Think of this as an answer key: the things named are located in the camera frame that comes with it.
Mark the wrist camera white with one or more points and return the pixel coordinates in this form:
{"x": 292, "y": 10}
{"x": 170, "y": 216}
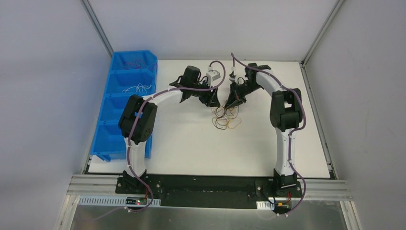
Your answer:
{"x": 212, "y": 75}
{"x": 233, "y": 77}

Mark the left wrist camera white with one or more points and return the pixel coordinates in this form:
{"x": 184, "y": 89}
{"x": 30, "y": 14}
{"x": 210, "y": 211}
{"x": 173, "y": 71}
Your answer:
{"x": 212, "y": 75}

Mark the left corner aluminium post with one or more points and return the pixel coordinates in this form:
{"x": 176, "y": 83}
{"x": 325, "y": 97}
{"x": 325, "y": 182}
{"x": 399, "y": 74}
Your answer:
{"x": 91, "y": 13}

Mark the corner aluminium post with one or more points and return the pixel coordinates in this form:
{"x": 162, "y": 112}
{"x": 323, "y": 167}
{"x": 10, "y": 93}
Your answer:
{"x": 91, "y": 13}
{"x": 320, "y": 35}

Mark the right corner aluminium post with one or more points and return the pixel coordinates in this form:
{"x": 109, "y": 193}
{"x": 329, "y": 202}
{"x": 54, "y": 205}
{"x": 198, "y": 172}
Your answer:
{"x": 320, "y": 35}

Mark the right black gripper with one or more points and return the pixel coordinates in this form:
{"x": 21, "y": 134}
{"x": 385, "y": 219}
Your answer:
{"x": 236, "y": 94}

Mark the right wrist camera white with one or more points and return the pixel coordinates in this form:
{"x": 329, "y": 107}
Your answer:
{"x": 233, "y": 77}

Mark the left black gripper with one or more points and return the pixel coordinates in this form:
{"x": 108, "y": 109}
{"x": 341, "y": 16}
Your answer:
{"x": 206, "y": 95}

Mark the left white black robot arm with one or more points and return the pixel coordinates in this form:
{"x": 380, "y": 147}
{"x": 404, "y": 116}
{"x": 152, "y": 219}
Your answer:
{"x": 139, "y": 115}

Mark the blue plastic bin row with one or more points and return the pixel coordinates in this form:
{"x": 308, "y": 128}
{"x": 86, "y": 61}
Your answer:
{"x": 130, "y": 72}

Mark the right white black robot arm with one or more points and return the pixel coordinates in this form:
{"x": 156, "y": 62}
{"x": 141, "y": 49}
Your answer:
{"x": 286, "y": 114}

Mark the white slotted cable duct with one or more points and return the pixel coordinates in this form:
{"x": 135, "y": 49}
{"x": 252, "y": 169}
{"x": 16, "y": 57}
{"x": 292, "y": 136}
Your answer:
{"x": 114, "y": 201}

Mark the aluminium frame rail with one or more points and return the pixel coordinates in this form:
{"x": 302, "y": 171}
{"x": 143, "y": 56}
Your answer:
{"x": 316, "y": 189}

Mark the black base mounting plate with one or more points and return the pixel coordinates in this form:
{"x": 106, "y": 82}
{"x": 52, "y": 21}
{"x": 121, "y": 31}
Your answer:
{"x": 194, "y": 191}

